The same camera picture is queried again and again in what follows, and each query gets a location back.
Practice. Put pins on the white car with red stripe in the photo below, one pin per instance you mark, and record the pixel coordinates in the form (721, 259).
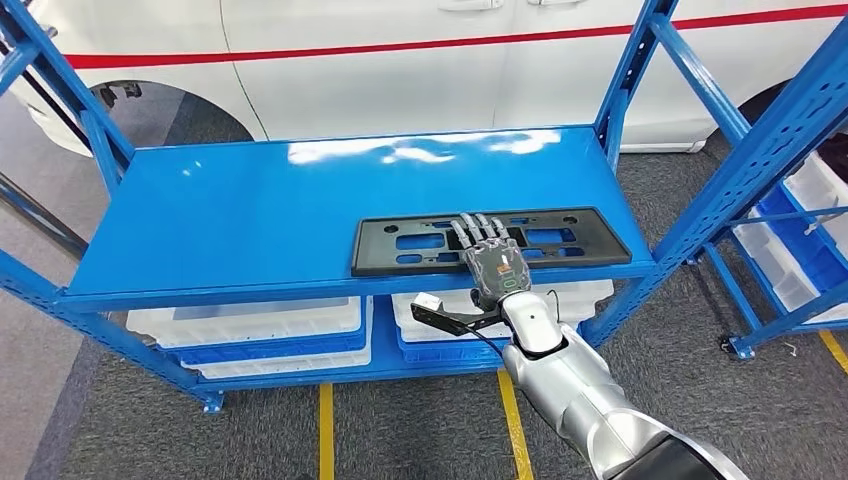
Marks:
(371, 86)

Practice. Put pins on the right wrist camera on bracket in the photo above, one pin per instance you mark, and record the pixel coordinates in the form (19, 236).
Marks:
(430, 308)

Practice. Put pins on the blue metal shelf rack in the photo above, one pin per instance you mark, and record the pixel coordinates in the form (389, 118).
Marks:
(232, 212)

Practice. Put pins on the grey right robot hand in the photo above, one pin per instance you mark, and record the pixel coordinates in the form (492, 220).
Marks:
(497, 272)

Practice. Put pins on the blue shelf rack on casters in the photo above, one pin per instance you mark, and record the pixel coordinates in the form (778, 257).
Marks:
(782, 318)

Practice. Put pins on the black plastic plate frame part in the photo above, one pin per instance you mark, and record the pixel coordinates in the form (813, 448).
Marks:
(374, 248)

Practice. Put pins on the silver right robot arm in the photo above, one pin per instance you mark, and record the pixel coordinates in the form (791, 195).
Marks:
(576, 391)

